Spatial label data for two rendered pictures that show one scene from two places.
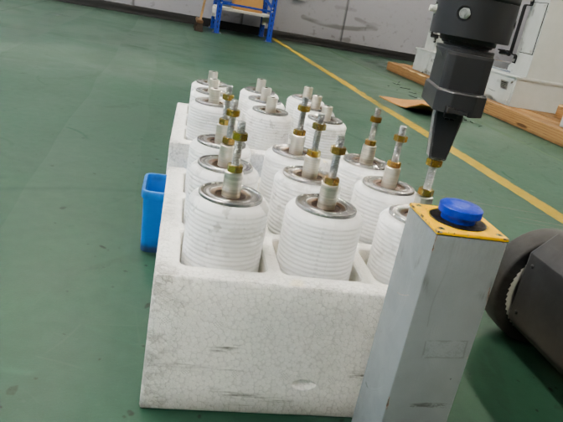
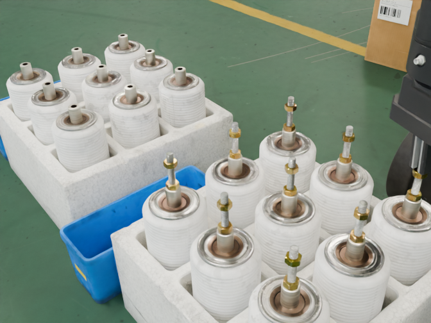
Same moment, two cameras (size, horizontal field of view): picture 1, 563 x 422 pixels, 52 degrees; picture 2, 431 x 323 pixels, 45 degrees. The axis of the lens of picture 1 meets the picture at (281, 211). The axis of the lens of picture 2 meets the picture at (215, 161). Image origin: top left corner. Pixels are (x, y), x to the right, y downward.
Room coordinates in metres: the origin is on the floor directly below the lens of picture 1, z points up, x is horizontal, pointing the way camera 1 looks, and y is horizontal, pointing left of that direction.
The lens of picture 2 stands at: (0.32, 0.31, 0.74)
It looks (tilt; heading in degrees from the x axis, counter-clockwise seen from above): 36 degrees down; 334
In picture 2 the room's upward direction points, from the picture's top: 2 degrees counter-clockwise
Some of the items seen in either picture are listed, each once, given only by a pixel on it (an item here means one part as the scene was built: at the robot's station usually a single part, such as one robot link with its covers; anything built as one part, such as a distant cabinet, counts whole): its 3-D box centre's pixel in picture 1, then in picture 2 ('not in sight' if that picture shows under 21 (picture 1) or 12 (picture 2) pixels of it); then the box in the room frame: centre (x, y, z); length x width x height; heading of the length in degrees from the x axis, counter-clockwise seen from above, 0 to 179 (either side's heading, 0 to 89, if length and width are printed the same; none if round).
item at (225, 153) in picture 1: (226, 156); (225, 239); (0.76, 0.09, 0.26); 0.02 x 0.02 x 0.03
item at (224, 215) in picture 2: (230, 127); (224, 216); (0.76, 0.09, 0.30); 0.01 x 0.01 x 0.08
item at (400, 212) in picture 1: (418, 217); (409, 213); (0.69, -0.17, 0.25); 0.08 x 0.08 x 0.01
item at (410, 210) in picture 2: (420, 208); (410, 206); (0.69, -0.17, 0.26); 0.02 x 0.02 x 0.03
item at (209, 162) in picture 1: (225, 165); (225, 246); (0.76, 0.09, 0.25); 0.08 x 0.08 x 0.01
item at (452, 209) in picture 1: (459, 214); not in sight; (0.52, -0.16, 0.32); 0.04 x 0.04 x 0.02
